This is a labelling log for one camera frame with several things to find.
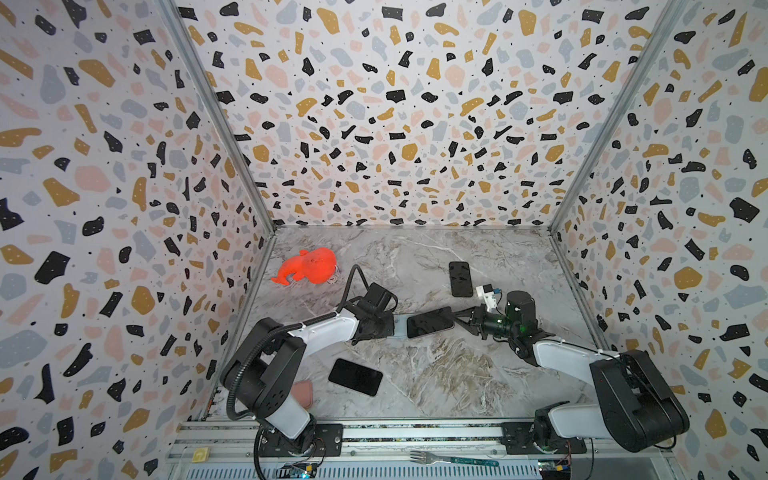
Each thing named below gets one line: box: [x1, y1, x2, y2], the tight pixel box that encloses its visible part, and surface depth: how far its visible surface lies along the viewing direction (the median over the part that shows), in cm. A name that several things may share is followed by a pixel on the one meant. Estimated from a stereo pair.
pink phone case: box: [292, 380, 313, 408], surface depth 84 cm
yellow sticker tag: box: [192, 447, 209, 463], surface depth 72 cm
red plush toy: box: [271, 248, 337, 286], surface depth 105 cm
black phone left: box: [328, 358, 383, 397], surface depth 86 cm
